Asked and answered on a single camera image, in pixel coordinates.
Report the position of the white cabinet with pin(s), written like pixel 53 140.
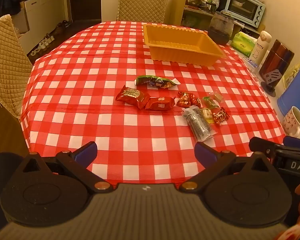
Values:
pixel 42 7

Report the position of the white thermos bottle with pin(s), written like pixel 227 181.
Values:
pixel 260 47

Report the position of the light blue toaster oven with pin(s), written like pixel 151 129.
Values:
pixel 243 7

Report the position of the quilted beige chair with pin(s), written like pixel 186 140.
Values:
pixel 7 67
pixel 142 2

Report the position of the white patterned mug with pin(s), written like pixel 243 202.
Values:
pixel 291 123

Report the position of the brown metal thermos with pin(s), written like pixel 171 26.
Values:
pixel 276 60

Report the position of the blue thermos jug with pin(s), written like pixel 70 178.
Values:
pixel 296 97

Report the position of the grey phone stand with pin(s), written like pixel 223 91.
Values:
pixel 271 77

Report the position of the green candy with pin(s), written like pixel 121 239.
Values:
pixel 209 102

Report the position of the large red snack packet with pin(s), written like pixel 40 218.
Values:
pixel 132 96

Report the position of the dark glass jar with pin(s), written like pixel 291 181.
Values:
pixel 221 27

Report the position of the red white candy packet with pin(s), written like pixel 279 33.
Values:
pixel 220 116

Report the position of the tiny red candy packet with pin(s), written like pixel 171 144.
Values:
pixel 197 101

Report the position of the green snack packet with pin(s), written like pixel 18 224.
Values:
pixel 156 81

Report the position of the red boxy snack packet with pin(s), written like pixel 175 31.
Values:
pixel 160 103

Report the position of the clear candy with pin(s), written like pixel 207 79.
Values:
pixel 218 97

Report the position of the wooden shelf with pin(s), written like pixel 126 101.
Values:
pixel 178 7

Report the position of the person's right forearm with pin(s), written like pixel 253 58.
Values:
pixel 296 232

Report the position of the orange plastic tray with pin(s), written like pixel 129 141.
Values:
pixel 180 45

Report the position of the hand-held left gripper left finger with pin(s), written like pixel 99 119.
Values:
pixel 86 153

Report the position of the yellow candy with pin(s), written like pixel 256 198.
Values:
pixel 207 115

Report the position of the red checkered tablecloth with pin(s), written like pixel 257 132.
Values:
pixel 90 80

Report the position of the yellow green bag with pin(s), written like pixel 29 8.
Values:
pixel 293 75

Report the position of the green tissue pack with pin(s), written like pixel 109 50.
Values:
pixel 242 43

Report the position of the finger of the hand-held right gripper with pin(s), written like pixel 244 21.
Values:
pixel 262 146
pixel 297 142

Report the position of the blue white tissue packet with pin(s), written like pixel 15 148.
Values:
pixel 250 62

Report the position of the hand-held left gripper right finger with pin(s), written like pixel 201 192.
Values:
pixel 205 153

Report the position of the row of shoes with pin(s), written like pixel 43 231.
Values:
pixel 46 40

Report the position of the grey clear snack packet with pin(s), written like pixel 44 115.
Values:
pixel 198 123

